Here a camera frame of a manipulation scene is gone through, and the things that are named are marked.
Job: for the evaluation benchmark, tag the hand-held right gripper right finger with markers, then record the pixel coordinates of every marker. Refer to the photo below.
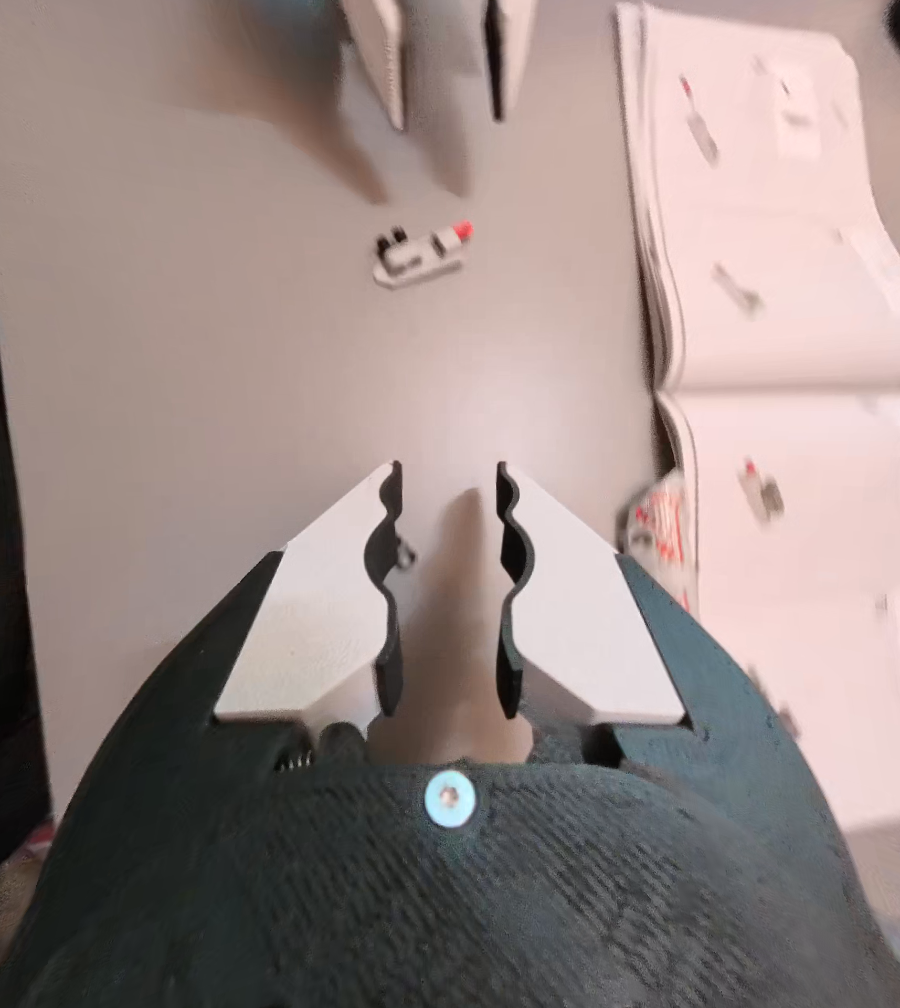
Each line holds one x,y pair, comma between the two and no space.
583,630

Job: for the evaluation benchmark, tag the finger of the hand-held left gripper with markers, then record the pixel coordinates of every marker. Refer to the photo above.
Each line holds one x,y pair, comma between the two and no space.
514,47
379,47

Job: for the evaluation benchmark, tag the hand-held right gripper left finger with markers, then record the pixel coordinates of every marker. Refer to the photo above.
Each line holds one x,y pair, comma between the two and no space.
300,630

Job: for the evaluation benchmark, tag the small grey brick connector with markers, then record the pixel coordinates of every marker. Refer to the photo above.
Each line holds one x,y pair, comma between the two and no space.
409,556

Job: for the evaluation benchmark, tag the grey toy brick assembly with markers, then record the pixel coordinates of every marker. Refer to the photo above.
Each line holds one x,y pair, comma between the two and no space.
410,272

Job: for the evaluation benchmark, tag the grey red printed toy panel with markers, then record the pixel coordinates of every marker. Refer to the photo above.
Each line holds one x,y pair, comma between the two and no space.
658,527

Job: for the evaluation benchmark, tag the open instruction booklet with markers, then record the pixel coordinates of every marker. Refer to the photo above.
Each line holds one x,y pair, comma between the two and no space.
796,331

